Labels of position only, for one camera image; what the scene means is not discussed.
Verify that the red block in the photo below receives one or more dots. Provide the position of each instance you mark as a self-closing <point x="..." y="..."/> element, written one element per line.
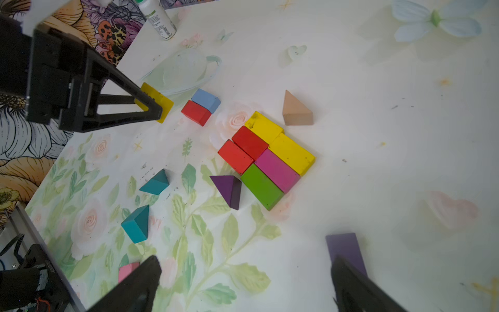
<point x="196" y="113"/>
<point x="249" y="142"/>
<point x="236" y="157"/>

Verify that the white bottle green cap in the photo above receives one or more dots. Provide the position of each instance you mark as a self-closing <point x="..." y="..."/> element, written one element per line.
<point x="156" y="15"/>

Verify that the green block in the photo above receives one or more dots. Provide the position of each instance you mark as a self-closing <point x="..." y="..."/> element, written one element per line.
<point x="262" y="187"/>

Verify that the natural wood triangle block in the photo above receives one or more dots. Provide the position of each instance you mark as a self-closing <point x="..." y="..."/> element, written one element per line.
<point x="295" y="113"/>

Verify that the purple rectangular block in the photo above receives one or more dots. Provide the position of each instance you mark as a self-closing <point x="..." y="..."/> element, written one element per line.
<point x="346" y="245"/>

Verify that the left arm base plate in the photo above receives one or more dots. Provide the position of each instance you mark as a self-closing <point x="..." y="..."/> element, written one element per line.
<point x="21" y="289"/>

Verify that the yellow block long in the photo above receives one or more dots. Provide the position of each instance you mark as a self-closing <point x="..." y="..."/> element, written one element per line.
<point x="264" y="128"/>

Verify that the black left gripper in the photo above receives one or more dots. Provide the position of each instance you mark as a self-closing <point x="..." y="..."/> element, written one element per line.
<point x="62" y="79"/>

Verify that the pink block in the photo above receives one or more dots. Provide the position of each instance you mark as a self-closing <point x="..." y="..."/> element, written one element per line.
<point x="126" y="270"/>

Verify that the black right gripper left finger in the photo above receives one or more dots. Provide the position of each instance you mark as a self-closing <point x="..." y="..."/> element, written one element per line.
<point x="136" y="292"/>

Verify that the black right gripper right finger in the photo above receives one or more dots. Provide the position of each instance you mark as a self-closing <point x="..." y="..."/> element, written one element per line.
<point x="356" y="292"/>

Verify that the aluminium front rail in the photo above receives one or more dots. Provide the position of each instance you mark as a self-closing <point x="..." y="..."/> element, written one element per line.
<point x="33" y="249"/>

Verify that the purple triangle block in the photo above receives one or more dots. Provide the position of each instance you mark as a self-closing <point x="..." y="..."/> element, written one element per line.
<point x="230" y="188"/>

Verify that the magenta block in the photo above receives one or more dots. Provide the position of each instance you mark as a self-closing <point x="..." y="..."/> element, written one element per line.
<point x="277" y="171"/>

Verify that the teal block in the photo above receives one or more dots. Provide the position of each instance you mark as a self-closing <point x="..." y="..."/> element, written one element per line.
<point x="156" y="184"/>
<point x="136" y="225"/>

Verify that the blue grey triangle block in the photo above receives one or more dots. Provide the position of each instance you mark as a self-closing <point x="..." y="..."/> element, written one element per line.
<point x="206" y="100"/>

